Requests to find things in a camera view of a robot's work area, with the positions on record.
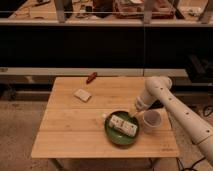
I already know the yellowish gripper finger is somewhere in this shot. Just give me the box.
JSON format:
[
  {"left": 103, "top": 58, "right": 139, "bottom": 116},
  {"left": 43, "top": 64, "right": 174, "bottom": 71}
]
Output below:
[{"left": 130, "top": 109, "right": 144, "bottom": 118}]

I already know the green ceramic bowl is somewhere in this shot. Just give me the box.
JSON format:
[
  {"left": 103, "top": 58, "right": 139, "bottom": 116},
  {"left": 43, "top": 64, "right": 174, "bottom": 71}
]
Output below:
[{"left": 104, "top": 111, "right": 140, "bottom": 146}]

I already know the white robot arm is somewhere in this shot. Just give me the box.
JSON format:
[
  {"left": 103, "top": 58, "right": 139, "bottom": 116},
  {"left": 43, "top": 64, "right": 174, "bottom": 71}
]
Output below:
[{"left": 130, "top": 76, "right": 213, "bottom": 166}]

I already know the black smartphone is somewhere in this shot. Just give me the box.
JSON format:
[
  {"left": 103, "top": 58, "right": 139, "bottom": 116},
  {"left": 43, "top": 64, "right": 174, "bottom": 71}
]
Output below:
[{"left": 149, "top": 101, "right": 164, "bottom": 109}]

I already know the white plastic cup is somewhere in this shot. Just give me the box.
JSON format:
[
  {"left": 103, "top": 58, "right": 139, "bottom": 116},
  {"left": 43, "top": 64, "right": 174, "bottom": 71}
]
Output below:
[{"left": 143, "top": 110, "right": 162, "bottom": 133}]

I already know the white carton box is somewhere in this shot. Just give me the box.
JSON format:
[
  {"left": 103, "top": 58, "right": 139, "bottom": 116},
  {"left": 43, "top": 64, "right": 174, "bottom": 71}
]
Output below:
[{"left": 109, "top": 115, "right": 138, "bottom": 137}]

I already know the red-brown sausage toy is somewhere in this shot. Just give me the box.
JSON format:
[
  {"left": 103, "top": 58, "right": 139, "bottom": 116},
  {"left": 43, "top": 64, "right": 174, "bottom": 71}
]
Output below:
[{"left": 86, "top": 72, "right": 98, "bottom": 84}]

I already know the beige sponge block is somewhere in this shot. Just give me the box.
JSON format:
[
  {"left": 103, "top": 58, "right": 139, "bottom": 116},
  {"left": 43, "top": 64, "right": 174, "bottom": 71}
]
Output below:
[{"left": 74, "top": 89, "right": 92, "bottom": 102}]

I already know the wooden table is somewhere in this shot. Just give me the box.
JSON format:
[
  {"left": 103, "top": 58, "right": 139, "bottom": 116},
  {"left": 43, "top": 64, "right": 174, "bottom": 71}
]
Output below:
[{"left": 31, "top": 77, "right": 179, "bottom": 159}]

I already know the background workbench shelf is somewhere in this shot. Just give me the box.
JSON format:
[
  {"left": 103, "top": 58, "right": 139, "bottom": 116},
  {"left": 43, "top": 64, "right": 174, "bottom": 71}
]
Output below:
[{"left": 0, "top": 0, "right": 213, "bottom": 27}]

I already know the black floor cable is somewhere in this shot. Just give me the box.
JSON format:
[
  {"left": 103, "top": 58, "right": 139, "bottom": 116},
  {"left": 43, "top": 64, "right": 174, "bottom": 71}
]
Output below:
[{"left": 175, "top": 104, "right": 213, "bottom": 171}]

